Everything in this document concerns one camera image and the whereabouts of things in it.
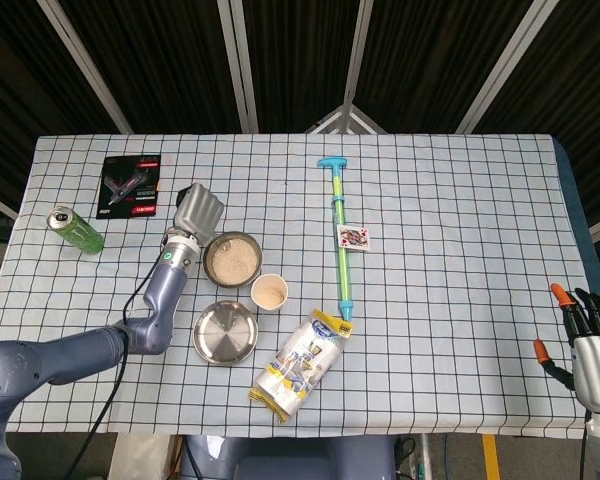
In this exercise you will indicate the stainless steel bowl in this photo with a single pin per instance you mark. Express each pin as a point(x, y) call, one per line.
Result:
point(215, 280)

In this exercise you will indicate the white partition foot bracket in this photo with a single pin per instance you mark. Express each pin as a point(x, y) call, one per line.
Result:
point(347, 117)

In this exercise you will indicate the white rice heap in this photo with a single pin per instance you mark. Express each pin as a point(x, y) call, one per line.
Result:
point(232, 260)

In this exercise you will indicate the stainless steel plate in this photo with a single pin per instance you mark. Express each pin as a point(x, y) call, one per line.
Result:
point(225, 332)

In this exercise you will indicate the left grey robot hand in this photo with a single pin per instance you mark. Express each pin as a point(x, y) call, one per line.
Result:
point(200, 212)

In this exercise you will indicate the playing card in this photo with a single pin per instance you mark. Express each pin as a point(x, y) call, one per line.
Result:
point(352, 238)

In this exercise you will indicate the white paper cup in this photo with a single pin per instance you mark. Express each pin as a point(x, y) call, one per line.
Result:
point(270, 306)

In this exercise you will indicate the checkered light blue tablecloth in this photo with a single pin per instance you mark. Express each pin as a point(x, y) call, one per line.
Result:
point(430, 325)

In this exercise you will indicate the white partition post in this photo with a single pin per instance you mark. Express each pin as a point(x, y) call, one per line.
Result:
point(357, 50)
point(240, 65)
point(510, 65)
point(87, 67)

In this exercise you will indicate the pack of white rolls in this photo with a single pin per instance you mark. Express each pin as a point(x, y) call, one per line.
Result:
point(300, 365)

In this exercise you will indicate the black red product card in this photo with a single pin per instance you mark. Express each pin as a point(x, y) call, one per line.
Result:
point(130, 187)

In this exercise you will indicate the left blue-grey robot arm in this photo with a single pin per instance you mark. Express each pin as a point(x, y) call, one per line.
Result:
point(55, 355)

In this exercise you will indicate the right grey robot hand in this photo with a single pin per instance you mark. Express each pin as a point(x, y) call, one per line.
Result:
point(595, 365)

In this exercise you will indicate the green blue toy water pump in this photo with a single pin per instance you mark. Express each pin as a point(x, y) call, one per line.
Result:
point(344, 272)

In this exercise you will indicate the green drink can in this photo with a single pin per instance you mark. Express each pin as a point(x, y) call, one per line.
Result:
point(82, 235)

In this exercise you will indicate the white plastic bag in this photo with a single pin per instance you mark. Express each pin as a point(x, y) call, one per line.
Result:
point(140, 457)

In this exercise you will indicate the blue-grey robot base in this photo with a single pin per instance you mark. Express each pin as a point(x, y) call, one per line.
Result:
point(290, 457)

